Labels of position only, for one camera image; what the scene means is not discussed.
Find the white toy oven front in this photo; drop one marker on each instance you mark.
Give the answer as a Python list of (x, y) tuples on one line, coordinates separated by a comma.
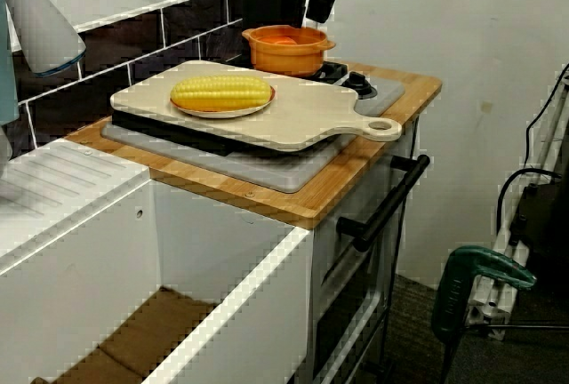
[(347, 304)]

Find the silver aluminium rail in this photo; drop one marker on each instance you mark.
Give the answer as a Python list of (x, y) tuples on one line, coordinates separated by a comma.
[(507, 268)]

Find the light wooden cutting board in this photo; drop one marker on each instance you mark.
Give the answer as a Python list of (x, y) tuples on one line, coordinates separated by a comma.
[(302, 113)]

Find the yellow toy corn cob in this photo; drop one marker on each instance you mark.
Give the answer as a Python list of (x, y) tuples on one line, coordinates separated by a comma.
[(222, 90)]

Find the red round plate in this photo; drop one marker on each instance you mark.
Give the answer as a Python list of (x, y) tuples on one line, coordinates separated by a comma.
[(213, 113)]

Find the black burner grate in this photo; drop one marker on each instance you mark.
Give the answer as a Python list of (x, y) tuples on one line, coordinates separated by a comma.
[(331, 70)]

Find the grey toy stove top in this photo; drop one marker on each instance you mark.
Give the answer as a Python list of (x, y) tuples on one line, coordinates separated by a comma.
[(266, 170)]

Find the green clamp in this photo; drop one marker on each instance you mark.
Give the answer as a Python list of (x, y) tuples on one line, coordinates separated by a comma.
[(462, 277)]

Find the orange toy pot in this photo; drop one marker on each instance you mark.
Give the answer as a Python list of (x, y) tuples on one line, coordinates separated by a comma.
[(284, 57)]

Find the white toy sink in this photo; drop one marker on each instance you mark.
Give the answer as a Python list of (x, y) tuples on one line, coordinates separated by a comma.
[(222, 313)]

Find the grey toy faucet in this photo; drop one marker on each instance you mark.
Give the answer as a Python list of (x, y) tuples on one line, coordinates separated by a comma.
[(4, 148)]

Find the black device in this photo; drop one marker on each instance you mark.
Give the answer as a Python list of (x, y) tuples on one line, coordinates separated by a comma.
[(547, 219)]

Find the brown cardboard sheet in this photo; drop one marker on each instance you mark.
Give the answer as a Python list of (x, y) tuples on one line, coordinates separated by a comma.
[(155, 326)]

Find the black stove knob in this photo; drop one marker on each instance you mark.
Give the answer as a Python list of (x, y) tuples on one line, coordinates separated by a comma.
[(358, 84)]

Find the wooden countertop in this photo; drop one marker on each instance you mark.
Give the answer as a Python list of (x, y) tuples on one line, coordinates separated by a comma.
[(347, 179)]

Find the teal box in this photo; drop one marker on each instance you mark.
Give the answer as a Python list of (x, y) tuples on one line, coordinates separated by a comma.
[(6, 68)]

